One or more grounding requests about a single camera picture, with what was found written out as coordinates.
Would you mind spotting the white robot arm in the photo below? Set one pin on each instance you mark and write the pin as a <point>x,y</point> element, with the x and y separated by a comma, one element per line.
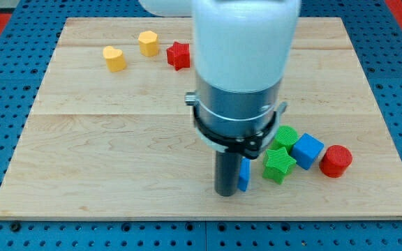
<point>239,46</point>

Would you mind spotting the yellow hexagon block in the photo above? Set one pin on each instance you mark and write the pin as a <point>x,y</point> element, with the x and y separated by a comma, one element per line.
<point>148,42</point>

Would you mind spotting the yellow heart block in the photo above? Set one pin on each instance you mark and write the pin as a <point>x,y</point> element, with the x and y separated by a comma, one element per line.
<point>114,58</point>

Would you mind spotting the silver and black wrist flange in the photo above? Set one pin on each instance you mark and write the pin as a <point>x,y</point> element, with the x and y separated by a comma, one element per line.
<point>242,122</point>

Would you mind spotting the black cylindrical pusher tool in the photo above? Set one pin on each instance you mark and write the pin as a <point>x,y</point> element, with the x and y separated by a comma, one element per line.
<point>227,169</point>

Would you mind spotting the blue flat block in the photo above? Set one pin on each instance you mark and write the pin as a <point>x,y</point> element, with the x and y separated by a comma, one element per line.
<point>244,174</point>

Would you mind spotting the red star block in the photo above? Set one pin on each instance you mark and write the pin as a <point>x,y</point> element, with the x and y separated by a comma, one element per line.
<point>178,55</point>

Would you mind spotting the green cylinder block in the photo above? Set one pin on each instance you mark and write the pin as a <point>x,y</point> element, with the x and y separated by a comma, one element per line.
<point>286,137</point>

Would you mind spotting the green star block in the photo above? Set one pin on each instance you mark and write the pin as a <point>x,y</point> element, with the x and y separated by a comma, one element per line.
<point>277,165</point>

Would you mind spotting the light wooden board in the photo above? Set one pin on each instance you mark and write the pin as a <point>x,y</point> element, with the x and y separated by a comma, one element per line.
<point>102,146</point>

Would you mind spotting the blue cube block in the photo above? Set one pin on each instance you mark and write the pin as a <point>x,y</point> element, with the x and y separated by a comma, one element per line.
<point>306,150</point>

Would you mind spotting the red cylinder block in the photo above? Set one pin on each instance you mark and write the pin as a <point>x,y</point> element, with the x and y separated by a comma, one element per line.
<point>335,161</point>

